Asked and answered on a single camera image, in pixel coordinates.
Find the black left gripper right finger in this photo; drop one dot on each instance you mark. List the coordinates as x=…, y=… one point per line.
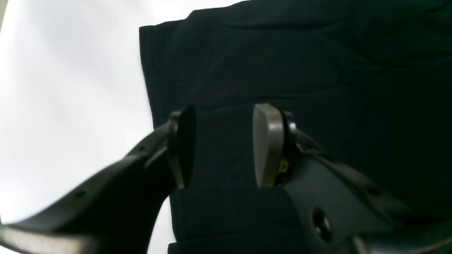
x=340, y=210

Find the black graphic T-shirt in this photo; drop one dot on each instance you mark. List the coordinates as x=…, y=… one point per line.
x=368, y=80

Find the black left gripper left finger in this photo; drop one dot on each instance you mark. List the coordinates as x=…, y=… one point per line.
x=114, y=211

